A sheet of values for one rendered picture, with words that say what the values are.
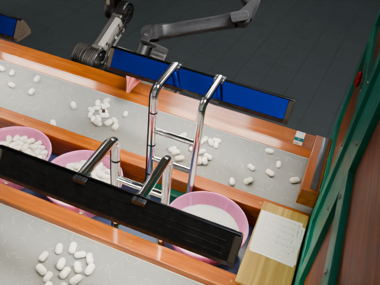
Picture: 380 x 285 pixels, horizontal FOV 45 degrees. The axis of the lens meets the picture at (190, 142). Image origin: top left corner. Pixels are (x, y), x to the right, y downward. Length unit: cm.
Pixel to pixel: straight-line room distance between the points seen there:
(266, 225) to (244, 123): 53
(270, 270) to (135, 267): 39
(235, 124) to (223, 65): 190
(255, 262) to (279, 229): 15
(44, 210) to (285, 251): 74
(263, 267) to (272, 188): 37
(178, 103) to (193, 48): 199
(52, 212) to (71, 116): 52
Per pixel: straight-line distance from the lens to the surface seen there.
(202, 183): 158
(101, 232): 143
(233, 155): 175
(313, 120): 334
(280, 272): 140
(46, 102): 196
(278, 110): 143
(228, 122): 186
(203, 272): 136
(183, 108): 189
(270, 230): 148
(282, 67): 385
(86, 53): 219
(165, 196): 125
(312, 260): 121
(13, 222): 153
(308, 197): 154
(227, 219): 154
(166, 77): 142
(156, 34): 189
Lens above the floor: 189
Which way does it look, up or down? 40 degrees down
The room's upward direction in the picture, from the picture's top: 7 degrees clockwise
